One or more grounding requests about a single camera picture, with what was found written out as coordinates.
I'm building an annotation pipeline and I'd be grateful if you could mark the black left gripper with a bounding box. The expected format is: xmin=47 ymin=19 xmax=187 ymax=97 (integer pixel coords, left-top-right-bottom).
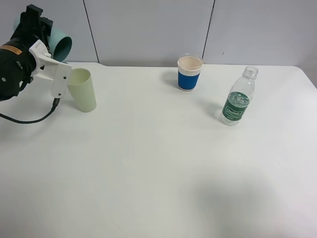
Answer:
xmin=0 ymin=4 xmax=53 ymax=77

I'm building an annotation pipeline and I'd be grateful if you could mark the teal plastic cup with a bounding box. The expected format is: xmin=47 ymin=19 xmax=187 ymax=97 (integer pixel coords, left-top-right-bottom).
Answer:
xmin=11 ymin=12 xmax=73 ymax=62

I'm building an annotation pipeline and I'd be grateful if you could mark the clear water bottle green label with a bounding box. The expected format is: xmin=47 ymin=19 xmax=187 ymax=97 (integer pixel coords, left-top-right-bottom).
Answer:
xmin=221 ymin=66 xmax=259 ymax=126

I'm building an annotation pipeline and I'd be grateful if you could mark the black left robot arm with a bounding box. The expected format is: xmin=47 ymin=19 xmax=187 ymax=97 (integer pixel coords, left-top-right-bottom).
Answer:
xmin=0 ymin=4 xmax=53 ymax=101

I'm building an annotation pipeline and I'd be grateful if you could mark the pale green plastic cup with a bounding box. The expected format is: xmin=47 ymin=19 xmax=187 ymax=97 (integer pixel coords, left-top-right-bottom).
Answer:
xmin=67 ymin=68 xmax=97 ymax=113

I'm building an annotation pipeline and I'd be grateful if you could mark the blue sleeved paper cup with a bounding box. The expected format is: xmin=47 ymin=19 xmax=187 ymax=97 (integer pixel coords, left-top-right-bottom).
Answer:
xmin=177 ymin=54 xmax=203 ymax=91

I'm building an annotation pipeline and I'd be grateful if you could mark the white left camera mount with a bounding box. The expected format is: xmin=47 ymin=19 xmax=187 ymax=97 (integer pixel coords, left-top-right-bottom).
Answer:
xmin=29 ymin=40 xmax=72 ymax=98

